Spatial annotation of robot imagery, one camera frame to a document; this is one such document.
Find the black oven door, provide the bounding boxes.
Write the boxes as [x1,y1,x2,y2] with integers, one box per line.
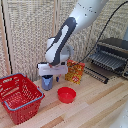
[83,65,110,85]

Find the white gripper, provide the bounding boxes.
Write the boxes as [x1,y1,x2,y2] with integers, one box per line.
[37,62,70,83]

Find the red plastic bowl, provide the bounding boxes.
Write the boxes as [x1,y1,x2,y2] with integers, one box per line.
[57,86,77,104]

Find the black oven tray rack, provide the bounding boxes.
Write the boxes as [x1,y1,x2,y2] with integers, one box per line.
[87,50,127,73]

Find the red shopping basket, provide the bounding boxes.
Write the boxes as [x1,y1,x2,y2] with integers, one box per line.
[0,72,46,126]

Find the blue plastic cup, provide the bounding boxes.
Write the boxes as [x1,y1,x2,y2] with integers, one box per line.
[41,74,55,92]

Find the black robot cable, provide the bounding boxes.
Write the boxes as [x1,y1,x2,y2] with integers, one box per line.
[78,1,128,64]

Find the beige woven folding screen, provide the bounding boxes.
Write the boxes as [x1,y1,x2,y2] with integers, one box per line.
[0,0,128,82]

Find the black toaster oven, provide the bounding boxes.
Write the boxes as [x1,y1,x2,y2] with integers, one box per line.
[95,37,128,80]

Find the orange yellow snack box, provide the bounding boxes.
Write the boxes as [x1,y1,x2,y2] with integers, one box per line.
[64,59,86,85]

